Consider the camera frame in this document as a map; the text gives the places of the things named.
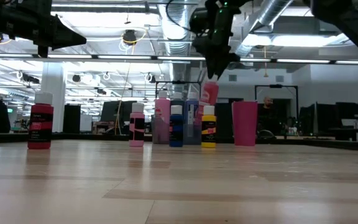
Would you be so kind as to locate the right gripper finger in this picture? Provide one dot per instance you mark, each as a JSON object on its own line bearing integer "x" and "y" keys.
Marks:
{"x": 210, "y": 62}
{"x": 219, "y": 63}

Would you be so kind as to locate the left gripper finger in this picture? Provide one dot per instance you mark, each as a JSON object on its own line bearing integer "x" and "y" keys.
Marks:
{"x": 62, "y": 41}
{"x": 64, "y": 29}

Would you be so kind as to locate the large red paint bottle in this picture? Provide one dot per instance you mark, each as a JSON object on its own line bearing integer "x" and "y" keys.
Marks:
{"x": 210, "y": 93}

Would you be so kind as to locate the large blue paint bottle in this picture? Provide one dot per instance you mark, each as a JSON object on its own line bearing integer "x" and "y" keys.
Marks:
{"x": 191, "y": 109}

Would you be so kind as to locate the large dark green paint bottle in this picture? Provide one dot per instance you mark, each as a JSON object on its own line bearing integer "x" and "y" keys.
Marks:
{"x": 177, "y": 102}

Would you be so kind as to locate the small yellow paint bottle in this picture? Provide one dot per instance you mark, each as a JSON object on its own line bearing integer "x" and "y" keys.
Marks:
{"x": 209, "y": 119}

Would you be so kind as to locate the large pink paint bottle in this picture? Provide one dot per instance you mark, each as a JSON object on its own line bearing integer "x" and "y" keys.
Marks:
{"x": 163, "y": 107}

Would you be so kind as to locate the small red paint bottle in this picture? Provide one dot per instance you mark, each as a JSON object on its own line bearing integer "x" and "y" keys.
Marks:
{"x": 40, "y": 109}

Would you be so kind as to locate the small dark blue paint bottle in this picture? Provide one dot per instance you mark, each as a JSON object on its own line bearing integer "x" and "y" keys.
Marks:
{"x": 176, "y": 140}

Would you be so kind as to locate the small pink paint bottle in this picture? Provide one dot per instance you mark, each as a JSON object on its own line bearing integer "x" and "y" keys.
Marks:
{"x": 137, "y": 140}

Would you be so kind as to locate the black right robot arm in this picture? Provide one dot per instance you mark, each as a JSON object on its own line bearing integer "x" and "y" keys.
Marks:
{"x": 346, "y": 18}

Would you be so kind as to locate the white building column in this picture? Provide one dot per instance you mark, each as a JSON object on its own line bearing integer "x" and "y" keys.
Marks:
{"x": 54, "y": 81}

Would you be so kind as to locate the person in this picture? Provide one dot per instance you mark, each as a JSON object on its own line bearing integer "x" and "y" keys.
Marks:
{"x": 267, "y": 102}
{"x": 2, "y": 118}

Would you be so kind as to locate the pink plastic cup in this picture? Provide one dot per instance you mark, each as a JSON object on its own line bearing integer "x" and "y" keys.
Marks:
{"x": 244, "y": 124}

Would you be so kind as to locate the clear grey plastic bin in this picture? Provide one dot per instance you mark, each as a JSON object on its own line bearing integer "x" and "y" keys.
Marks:
{"x": 198, "y": 138}

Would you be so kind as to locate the black cabinet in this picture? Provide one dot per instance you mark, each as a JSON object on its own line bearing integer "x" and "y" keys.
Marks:
{"x": 71, "y": 118}

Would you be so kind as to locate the black computer monitor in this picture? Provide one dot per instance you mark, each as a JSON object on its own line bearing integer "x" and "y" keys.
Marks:
{"x": 126, "y": 110}
{"x": 326, "y": 115}
{"x": 306, "y": 119}
{"x": 347, "y": 110}
{"x": 110, "y": 110}

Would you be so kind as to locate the black office desk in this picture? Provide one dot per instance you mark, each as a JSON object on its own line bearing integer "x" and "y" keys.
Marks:
{"x": 346, "y": 130}

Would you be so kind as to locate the black metal frame stand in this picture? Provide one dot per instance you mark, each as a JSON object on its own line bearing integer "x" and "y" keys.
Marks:
{"x": 179, "y": 82}
{"x": 275, "y": 86}

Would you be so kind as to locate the silver ventilation duct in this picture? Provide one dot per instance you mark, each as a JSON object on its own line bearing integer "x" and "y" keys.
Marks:
{"x": 272, "y": 9}
{"x": 175, "y": 37}

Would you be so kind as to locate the long strip light rail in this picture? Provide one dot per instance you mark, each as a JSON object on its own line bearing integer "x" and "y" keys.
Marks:
{"x": 123, "y": 57}

